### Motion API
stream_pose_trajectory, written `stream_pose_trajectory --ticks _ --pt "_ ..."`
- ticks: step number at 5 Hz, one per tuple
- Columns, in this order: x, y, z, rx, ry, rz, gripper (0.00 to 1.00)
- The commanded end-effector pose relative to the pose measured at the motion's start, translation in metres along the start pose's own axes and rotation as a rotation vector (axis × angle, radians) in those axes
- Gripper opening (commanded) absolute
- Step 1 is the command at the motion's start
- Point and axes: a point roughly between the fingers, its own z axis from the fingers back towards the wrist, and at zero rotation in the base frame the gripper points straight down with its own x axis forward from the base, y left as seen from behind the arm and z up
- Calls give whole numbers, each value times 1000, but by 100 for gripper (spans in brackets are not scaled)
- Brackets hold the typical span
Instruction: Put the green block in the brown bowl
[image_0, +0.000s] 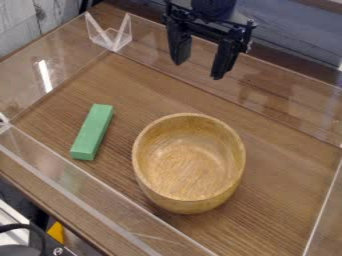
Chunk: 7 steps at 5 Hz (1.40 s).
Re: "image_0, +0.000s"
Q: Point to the yellow sticker on black equipment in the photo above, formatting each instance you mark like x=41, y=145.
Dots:
x=56, y=232

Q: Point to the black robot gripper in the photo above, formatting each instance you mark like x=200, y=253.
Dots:
x=209, y=19

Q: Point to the clear acrylic tray walls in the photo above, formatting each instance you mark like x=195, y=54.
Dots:
x=284, y=211

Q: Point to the brown wooden bowl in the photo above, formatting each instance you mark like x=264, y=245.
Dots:
x=188, y=159

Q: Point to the clear acrylic corner bracket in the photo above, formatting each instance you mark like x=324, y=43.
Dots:
x=109, y=38

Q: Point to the green rectangular block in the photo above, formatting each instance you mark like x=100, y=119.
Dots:
x=91, y=133

